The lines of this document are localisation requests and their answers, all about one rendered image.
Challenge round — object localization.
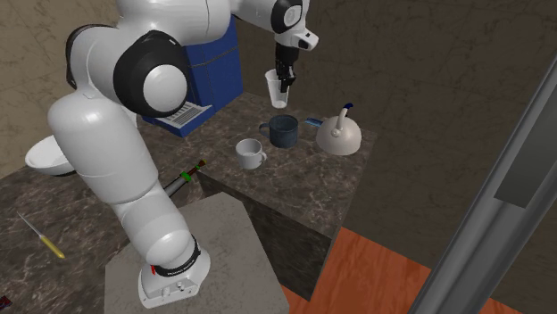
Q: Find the clear drinking glass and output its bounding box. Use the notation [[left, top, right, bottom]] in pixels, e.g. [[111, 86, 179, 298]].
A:
[[264, 68, 290, 110]]

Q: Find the dark blue enamel mug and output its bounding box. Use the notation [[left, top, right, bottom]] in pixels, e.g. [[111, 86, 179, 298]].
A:
[[258, 114, 300, 149]]

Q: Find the blue coffee machine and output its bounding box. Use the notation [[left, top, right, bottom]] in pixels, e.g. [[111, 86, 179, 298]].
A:
[[141, 15, 245, 138]]

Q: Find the white ceramic mug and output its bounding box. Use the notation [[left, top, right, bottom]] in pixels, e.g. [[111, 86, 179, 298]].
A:
[[235, 137, 268, 170]]

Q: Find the grey stone robot stand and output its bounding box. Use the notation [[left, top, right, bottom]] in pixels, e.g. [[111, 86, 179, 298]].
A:
[[103, 191, 291, 314]]

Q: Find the white bowl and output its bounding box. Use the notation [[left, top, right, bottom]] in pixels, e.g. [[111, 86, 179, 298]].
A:
[[24, 134, 78, 177]]

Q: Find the grey metal refrigerator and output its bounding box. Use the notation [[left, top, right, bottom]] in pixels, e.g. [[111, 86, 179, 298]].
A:
[[407, 51, 557, 314]]

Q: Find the white kettle with blue handle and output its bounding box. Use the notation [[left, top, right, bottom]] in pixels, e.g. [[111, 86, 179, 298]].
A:
[[315, 102, 363, 157]]

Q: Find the yellow handled screwdriver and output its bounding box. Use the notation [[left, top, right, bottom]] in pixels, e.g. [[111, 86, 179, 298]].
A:
[[16, 211, 67, 260]]

